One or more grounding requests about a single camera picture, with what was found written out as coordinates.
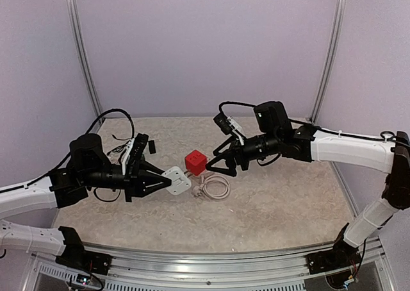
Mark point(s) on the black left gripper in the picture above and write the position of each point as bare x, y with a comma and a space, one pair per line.
135, 179

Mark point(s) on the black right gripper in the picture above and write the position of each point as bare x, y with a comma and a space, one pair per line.
236, 152

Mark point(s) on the black power adapter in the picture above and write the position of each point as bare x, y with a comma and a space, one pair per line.
152, 147

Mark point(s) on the white plug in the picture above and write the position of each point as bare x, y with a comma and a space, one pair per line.
179, 181

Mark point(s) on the red cube socket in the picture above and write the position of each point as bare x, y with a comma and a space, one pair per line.
195, 162

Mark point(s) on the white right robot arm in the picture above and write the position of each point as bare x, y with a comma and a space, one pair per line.
388, 153

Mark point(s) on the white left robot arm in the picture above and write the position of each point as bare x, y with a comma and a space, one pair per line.
88, 167

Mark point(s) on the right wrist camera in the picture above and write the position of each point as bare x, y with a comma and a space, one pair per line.
230, 127

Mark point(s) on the aluminium table frame rail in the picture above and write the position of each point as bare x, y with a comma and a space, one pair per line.
284, 269

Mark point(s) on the right aluminium corner post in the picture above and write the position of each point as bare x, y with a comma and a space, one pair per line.
329, 60

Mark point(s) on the aluminium corner post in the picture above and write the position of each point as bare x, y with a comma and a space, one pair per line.
82, 56
329, 60

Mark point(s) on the left aluminium corner post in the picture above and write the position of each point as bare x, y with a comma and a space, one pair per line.
82, 56

